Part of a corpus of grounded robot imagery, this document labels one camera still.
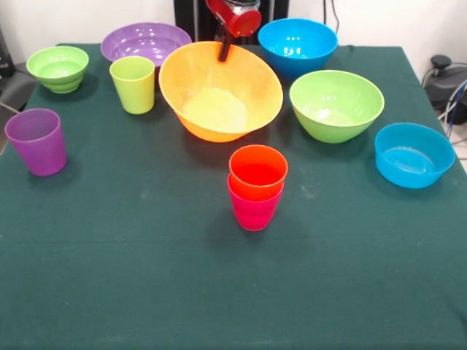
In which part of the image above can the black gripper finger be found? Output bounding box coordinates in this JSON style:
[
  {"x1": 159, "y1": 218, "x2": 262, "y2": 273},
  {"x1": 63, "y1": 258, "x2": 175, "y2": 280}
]
[{"x1": 217, "y1": 33, "x2": 234, "y2": 63}]

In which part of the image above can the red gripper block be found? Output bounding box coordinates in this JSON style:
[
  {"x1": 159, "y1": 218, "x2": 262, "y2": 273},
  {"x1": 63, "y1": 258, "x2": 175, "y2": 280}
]
[{"x1": 204, "y1": 0, "x2": 263, "y2": 38}]

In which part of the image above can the large orange bowl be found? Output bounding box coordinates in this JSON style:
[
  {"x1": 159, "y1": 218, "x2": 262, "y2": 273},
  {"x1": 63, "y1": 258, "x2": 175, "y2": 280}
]
[{"x1": 158, "y1": 40, "x2": 285, "y2": 144}]

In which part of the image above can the orange-red cup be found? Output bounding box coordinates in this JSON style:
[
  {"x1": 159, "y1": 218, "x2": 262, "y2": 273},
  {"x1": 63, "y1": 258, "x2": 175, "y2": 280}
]
[{"x1": 228, "y1": 144, "x2": 289, "y2": 202}]

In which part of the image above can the small ribbed green bowl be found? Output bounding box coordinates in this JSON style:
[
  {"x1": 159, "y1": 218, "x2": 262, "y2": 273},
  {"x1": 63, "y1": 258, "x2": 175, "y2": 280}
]
[{"x1": 26, "y1": 45, "x2": 90, "y2": 94}]

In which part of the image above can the pink cup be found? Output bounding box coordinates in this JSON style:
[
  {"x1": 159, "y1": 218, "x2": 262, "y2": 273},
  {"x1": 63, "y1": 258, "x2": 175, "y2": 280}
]
[{"x1": 226, "y1": 173, "x2": 285, "y2": 233}]

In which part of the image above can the deep blue bowl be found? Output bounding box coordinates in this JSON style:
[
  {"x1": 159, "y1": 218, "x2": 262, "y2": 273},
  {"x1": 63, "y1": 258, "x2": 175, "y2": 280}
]
[{"x1": 257, "y1": 17, "x2": 339, "y2": 80}]

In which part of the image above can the purple bowl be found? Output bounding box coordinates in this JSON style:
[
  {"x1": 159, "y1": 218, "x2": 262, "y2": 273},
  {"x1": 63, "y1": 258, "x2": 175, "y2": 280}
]
[{"x1": 100, "y1": 22, "x2": 193, "y2": 69}]

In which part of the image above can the green cup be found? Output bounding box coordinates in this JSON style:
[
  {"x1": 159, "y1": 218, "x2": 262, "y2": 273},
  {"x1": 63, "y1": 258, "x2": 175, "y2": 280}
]
[{"x1": 109, "y1": 55, "x2": 156, "y2": 115}]

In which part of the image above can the large green bowl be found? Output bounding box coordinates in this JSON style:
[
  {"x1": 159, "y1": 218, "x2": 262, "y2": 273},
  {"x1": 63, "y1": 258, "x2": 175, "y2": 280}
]
[{"x1": 289, "y1": 69, "x2": 386, "y2": 144}]

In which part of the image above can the purple cup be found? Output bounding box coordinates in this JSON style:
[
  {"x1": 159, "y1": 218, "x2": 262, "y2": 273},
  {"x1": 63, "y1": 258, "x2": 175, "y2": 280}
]
[{"x1": 4, "y1": 108, "x2": 68, "y2": 177}]

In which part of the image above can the shallow blue bowl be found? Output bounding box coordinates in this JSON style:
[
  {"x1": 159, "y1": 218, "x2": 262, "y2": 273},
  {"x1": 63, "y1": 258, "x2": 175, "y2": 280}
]
[{"x1": 374, "y1": 122, "x2": 456, "y2": 190}]

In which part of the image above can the dark green tablecloth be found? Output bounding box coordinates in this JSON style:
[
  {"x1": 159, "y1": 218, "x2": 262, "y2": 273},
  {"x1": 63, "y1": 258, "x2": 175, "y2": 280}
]
[{"x1": 0, "y1": 43, "x2": 467, "y2": 350}]

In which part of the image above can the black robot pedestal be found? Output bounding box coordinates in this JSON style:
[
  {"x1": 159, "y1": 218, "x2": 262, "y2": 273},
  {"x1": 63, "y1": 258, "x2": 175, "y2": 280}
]
[{"x1": 174, "y1": 0, "x2": 289, "y2": 47}]

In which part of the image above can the tangle of cables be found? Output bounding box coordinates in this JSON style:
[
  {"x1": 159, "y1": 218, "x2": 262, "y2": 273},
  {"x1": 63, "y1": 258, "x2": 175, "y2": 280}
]
[{"x1": 437, "y1": 82, "x2": 467, "y2": 143}]

